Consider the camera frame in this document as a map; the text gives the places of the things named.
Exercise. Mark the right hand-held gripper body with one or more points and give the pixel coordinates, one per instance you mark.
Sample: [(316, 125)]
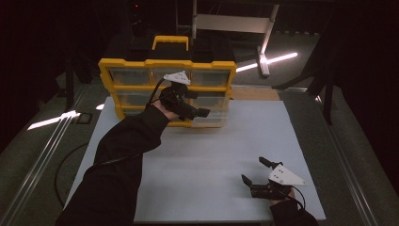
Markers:
[(282, 177)]

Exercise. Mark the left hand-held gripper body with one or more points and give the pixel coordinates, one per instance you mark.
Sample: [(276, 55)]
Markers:
[(174, 99)]

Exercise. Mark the clear plastic drawer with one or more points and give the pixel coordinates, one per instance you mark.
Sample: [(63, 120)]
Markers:
[(133, 98), (213, 106), (133, 112), (211, 78), (130, 77), (158, 73)]

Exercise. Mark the yellow drawer organizer cabinet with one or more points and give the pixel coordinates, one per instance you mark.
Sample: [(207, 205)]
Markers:
[(138, 64)]

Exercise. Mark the person's left hand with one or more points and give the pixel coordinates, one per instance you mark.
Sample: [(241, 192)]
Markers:
[(164, 110)]

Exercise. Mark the person's right hand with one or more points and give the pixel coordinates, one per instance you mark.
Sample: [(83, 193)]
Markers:
[(282, 201)]

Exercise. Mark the wooden board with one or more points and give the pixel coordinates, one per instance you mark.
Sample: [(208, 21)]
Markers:
[(255, 93)]

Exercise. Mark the white metal stand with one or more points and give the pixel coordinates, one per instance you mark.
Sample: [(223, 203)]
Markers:
[(232, 23)]

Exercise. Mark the small black square plate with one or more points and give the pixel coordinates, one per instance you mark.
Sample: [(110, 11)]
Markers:
[(84, 118)]

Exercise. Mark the black metal stand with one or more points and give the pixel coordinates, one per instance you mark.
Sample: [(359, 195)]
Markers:
[(326, 78)]

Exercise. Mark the aluminium floor rail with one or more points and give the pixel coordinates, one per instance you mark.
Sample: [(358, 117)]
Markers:
[(37, 157), (348, 163)]

